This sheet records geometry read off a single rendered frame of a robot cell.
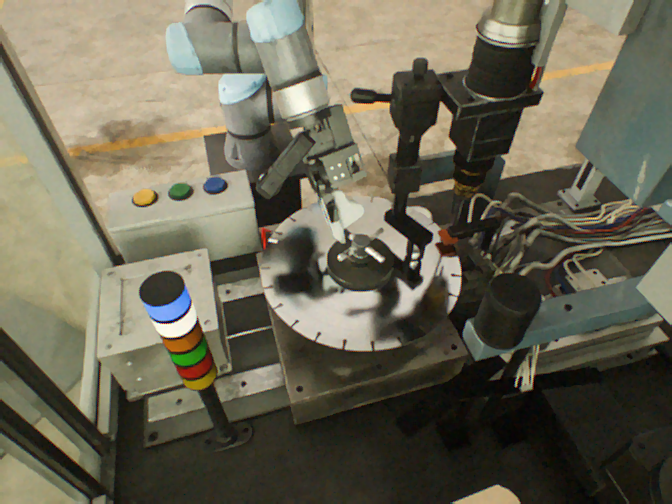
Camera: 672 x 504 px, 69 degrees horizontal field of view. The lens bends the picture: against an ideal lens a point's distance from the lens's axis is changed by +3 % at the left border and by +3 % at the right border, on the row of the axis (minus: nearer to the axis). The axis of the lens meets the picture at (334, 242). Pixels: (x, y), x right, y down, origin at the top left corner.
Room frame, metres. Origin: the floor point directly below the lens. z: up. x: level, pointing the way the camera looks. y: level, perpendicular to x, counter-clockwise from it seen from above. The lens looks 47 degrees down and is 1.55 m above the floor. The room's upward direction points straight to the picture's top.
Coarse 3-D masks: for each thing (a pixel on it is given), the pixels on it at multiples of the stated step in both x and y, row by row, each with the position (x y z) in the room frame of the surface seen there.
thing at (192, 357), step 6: (204, 336) 0.30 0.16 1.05; (204, 342) 0.30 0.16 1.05; (198, 348) 0.28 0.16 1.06; (204, 348) 0.29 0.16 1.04; (174, 354) 0.27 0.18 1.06; (180, 354) 0.27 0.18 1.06; (186, 354) 0.27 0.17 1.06; (192, 354) 0.28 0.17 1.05; (198, 354) 0.28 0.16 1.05; (204, 354) 0.29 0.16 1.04; (174, 360) 0.28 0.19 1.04; (180, 360) 0.27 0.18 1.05; (186, 360) 0.27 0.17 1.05; (192, 360) 0.28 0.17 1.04; (198, 360) 0.28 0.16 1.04; (186, 366) 0.27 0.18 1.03
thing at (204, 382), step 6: (216, 366) 0.31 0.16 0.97; (210, 372) 0.29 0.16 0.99; (216, 372) 0.30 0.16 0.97; (198, 378) 0.28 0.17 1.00; (204, 378) 0.28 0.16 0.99; (210, 378) 0.28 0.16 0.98; (186, 384) 0.28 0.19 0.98; (192, 384) 0.27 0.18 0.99; (198, 384) 0.27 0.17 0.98; (204, 384) 0.28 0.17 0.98; (210, 384) 0.28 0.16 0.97; (192, 390) 0.27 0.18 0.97; (198, 390) 0.27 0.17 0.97
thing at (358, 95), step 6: (354, 90) 0.58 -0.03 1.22; (360, 90) 0.58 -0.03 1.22; (366, 90) 0.58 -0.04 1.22; (372, 90) 0.58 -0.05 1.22; (354, 96) 0.57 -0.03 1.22; (360, 96) 0.57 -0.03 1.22; (366, 96) 0.57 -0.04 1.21; (372, 96) 0.57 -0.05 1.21; (378, 96) 0.58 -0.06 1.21; (384, 96) 0.58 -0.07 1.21; (390, 96) 0.58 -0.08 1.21; (354, 102) 0.57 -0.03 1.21; (360, 102) 0.57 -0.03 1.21; (366, 102) 0.57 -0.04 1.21; (372, 102) 0.57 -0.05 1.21; (378, 102) 0.58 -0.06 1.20; (384, 102) 0.58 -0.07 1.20
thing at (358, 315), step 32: (288, 224) 0.59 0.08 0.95; (320, 224) 0.59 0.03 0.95; (352, 224) 0.59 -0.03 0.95; (384, 224) 0.59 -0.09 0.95; (288, 256) 0.52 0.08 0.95; (320, 256) 0.52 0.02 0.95; (288, 288) 0.45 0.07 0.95; (320, 288) 0.45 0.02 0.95; (352, 288) 0.45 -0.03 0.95; (384, 288) 0.45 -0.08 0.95; (416, 288) 0.45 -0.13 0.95; (448, 288) 0.45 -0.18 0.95; (288, 320) 0.39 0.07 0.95; (320, 320) 0.39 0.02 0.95; (352, 320) 0.39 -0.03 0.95; (384, 320) 0.39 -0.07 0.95; (416, 320) 0.39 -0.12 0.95
